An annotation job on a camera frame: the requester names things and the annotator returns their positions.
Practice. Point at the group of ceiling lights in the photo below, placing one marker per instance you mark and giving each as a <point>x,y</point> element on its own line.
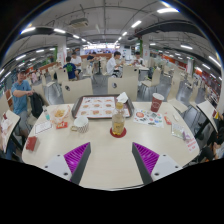
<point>167,10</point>

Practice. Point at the ceiling air conditioner unit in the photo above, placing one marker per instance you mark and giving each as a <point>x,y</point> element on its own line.
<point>79,22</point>

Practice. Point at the red paper cup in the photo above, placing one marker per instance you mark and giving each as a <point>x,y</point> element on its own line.
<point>156,103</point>

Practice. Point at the shiny holographic plastic pouch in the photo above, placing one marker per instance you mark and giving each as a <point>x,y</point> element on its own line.
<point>179,131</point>

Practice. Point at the clear tea bottle yellow cap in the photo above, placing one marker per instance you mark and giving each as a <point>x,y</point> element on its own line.
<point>118,123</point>

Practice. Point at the small white packet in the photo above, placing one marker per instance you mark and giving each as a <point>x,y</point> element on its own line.
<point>175,117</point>

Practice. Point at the colourful printed sticker sheet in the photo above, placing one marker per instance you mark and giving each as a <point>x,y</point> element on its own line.
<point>148,118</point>

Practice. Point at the black backpack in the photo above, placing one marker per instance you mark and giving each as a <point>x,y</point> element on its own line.
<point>36,105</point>

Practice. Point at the flat round red coaster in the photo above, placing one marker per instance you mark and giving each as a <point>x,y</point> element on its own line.
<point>118,136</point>

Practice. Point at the clear plastic snack bag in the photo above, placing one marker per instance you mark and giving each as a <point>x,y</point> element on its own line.
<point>60,114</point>

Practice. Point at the white paper card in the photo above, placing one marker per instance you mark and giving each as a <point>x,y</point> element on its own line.
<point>43,127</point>

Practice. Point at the group of beige chairs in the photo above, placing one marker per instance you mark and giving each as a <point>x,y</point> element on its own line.
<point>176,105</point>

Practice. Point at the beige chair round hole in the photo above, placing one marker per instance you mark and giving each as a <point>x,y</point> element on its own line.
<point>126,88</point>
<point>78,90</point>

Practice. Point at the small red sauce packet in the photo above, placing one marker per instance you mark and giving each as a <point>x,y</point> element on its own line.
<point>167,120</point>

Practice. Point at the white neighbouring table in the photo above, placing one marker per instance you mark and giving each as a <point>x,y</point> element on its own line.
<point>207,111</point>
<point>8,128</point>

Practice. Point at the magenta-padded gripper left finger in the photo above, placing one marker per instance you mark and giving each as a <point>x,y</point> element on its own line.
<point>76,156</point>

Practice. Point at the white crumpled napkin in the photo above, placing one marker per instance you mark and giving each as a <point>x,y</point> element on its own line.
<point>122,97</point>

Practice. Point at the person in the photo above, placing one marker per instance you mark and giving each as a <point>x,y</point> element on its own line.
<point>70,69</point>
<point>215,140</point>
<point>20,100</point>
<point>111,65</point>
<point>137,60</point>
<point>77,60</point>
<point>92,57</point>

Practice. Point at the red snack packet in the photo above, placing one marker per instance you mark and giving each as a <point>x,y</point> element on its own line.
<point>62,125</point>

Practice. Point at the small teal bottle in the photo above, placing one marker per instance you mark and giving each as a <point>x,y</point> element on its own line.
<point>47,115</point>

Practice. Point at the dark brown food tray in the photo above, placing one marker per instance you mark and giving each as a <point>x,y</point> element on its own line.
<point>75,108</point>

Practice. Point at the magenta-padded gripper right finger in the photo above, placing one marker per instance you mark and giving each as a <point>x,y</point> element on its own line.
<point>146,156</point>

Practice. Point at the printed paper tray liner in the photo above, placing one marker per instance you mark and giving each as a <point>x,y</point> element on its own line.
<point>96,107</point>

